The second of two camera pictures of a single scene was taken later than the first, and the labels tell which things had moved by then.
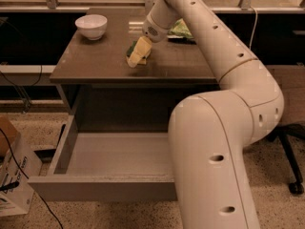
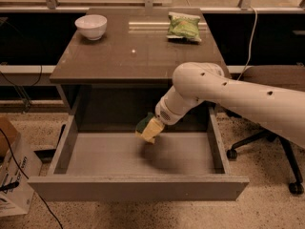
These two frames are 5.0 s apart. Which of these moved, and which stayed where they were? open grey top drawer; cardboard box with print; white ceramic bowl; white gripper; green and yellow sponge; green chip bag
Moved: white gripper; green and yellow sponge
Stayed: green chip bag; open grey top drawer; cardboard box with print; white ceramic bowl
